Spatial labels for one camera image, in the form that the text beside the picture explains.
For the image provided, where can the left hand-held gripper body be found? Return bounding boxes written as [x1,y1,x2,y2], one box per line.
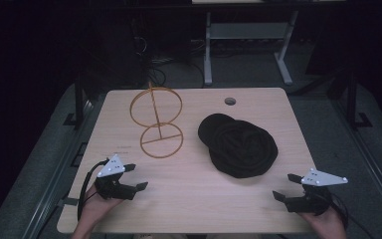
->
[94,153,137,201]

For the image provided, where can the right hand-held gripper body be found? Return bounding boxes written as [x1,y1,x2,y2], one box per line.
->
[284,167,349,216]

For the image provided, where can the gold wire hat stand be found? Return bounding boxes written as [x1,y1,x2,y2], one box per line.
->
[129,80,184,159]

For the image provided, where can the black knitted hat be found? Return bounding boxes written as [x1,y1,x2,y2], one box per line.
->
[197,113,280,179]

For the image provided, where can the person's right hand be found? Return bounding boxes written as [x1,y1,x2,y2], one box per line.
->
[297,205,348,239]

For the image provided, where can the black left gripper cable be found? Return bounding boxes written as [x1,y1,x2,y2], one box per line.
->
[77,158,110,222]

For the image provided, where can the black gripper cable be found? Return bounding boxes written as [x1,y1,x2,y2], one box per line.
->
[77,158,110,222]
[326,191,376,239]

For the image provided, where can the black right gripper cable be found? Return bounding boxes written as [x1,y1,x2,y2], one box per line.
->
[326,191,376,239]

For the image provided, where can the black metal post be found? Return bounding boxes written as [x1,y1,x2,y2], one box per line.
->
[345,70,373,129]
[63,73,86,129]

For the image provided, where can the bundle of dark floor cables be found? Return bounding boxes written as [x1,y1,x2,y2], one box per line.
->
[133,34,207,88]

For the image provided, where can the white metal frame desk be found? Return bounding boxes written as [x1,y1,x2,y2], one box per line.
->
[191,0,346,87]

